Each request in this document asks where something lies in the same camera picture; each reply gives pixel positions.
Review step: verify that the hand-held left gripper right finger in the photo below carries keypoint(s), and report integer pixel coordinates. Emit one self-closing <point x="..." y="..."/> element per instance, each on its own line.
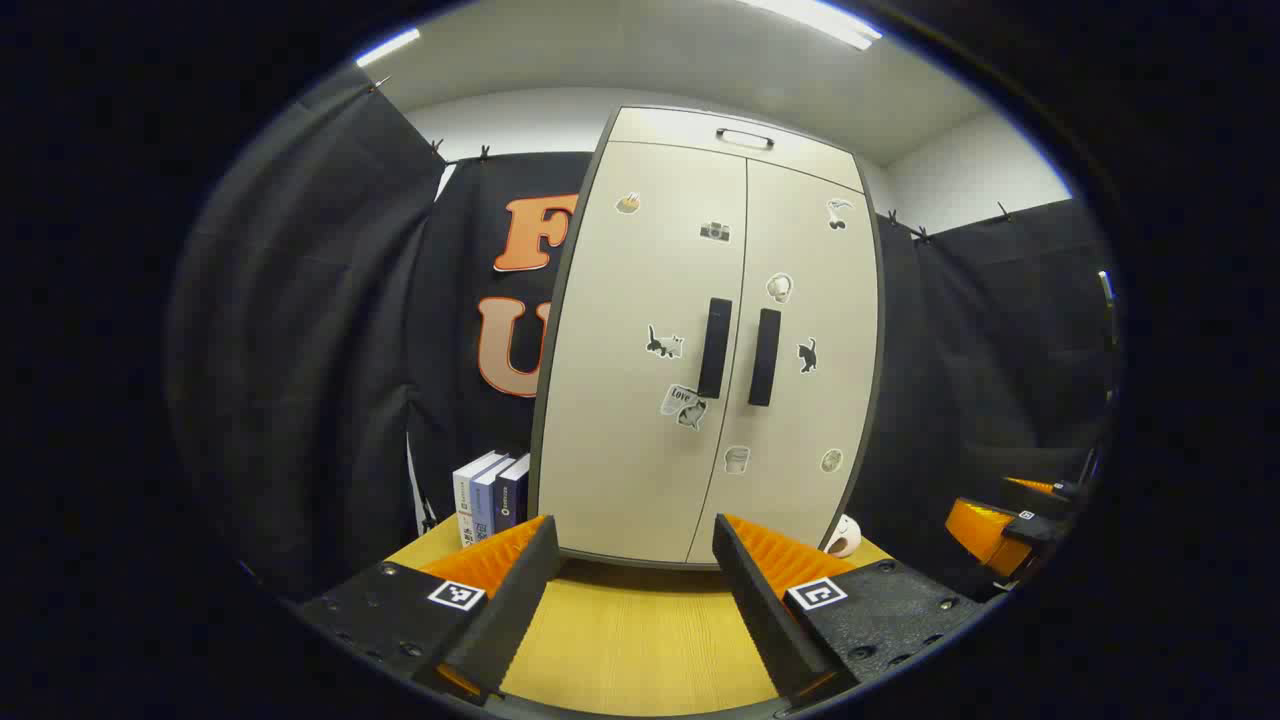
<point x="760" y="610"/>

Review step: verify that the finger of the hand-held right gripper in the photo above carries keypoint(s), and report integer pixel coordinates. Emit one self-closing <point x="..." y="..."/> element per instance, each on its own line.
<point x="1030" y="486"/>
<point x="985" y="530"/>

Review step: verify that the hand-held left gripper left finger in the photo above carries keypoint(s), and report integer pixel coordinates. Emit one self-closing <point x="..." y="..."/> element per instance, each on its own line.
<point x="510" y="610"/>

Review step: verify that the beige door with headphone sticker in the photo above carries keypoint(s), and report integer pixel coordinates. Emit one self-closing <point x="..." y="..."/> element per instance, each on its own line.
<point x="800" y="420"/>

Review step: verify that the beige door with camera sticker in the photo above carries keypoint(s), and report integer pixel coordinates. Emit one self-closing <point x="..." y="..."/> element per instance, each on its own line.
<point x="620" y="400"/>

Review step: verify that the beige double-door shoe cabinet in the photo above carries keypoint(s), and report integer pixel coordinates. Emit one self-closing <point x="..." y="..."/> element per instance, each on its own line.
<point x="680" y="130"/>

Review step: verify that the light blue book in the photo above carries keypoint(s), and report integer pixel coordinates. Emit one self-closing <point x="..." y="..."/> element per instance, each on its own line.
<point x="487" y="510"/>

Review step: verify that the white plush toy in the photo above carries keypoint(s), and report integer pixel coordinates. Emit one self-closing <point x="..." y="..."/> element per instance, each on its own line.
<point x="845" y="538"/>

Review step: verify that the dark navy book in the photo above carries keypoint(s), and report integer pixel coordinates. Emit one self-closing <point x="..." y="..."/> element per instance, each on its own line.
<point x="512" y="495"/>

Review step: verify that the black backdrop cloth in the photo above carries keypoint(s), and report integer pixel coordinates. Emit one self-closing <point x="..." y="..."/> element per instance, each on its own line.
<point x="300" y="350"/>

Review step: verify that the ceiling light strip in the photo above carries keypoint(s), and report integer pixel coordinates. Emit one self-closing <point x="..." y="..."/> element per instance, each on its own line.
<point x="388" y="47"/>
<point x="820" y="20"/>

